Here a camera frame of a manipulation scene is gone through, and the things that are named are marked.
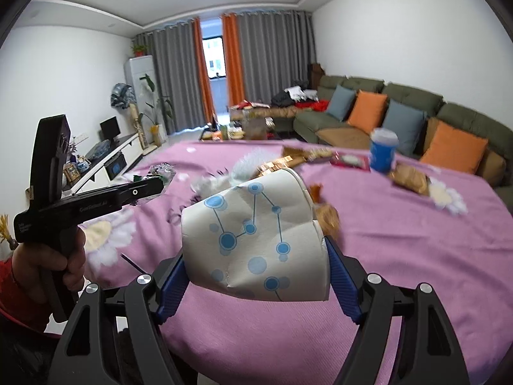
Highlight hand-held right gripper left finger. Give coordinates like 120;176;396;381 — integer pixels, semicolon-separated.
50;254;199;385

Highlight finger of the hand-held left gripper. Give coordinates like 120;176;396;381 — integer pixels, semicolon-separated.
118;179;166;209

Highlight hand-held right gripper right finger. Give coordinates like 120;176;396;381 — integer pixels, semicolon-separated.
323;236;470;385

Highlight large orange peel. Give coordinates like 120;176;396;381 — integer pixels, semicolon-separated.
315;202;341;245

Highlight white blue-dotted paper cup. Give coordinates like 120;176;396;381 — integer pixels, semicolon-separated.
181;168;331;302

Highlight person's left forearm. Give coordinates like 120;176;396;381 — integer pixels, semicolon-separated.
0;257;55;331

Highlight person's left hand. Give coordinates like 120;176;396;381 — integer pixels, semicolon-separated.
12;230;87;294

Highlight silver foil wrapper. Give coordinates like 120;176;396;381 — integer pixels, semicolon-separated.
150;162;176;185

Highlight white black tv cabinet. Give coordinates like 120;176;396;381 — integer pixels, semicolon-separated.
60;132;141;197

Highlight tall plant in yellow pot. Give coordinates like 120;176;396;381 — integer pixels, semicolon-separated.
138;73;175;147

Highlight small crumpled white tissue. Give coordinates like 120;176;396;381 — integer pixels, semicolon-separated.
192;174;229;193

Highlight pink tablecloth table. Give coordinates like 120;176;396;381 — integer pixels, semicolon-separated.
80;138;513;385

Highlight black monitor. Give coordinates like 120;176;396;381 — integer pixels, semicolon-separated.
99;116;121;142

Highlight yellow tassel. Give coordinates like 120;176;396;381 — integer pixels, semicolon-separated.
0;214;12;247

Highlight black glass coffee table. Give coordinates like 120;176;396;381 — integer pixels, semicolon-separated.
198;122;281;142

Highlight fan with blue cover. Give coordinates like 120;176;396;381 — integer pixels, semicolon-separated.
110;82;147;149

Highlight white standing air conditioner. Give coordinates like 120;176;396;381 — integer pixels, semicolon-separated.
123;55;158;145

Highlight white fluffy tissue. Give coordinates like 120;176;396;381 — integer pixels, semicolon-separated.
230;150;281;181

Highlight grey curtain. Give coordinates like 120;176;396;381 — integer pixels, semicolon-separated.
134;22;205;135
236;10;317;107

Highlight red snack packet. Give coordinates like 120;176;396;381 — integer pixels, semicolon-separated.
331;153;371;172

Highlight brown snack wrapper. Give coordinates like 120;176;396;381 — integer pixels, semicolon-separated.
390;164;431;197

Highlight orange curtain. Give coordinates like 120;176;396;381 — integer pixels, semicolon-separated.
192;18;217;125
222;14;247;107

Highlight golden snack wrapper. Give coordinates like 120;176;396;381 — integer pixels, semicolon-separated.
281;146;335;165

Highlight copper foil wrapper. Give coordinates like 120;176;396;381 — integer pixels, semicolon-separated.
252;156;305;178

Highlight blue can with white lid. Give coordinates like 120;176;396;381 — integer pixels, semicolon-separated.
369;127;399;174

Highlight brown sofa seat cover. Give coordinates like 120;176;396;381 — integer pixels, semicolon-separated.
316;126;371;149

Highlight balcony glass door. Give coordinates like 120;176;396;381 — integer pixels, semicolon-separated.
200;18;229;125

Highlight brown covered sofa chaise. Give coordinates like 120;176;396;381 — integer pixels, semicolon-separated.
228;104;297;131

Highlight large blue-grey cushion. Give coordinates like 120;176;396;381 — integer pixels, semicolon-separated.
383;100;427;157

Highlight small orange cushion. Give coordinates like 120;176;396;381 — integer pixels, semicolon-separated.
347;90;389;135

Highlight black clothes pile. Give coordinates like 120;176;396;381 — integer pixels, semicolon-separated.
270;90;297;107

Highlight large orange cushion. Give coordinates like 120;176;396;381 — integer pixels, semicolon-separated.
420;121;489;175

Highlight red clothes pile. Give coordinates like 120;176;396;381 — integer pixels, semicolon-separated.
297;100;331;112

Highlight small blue-grey cushion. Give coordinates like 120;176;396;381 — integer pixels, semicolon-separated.
326;85;357;122

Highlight white clothes pile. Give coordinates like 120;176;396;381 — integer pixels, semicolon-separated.
286;86;319;101

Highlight green sofa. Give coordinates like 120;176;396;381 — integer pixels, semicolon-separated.
294;74;513;193

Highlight brown bag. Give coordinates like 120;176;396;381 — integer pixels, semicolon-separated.
308;63;324;89

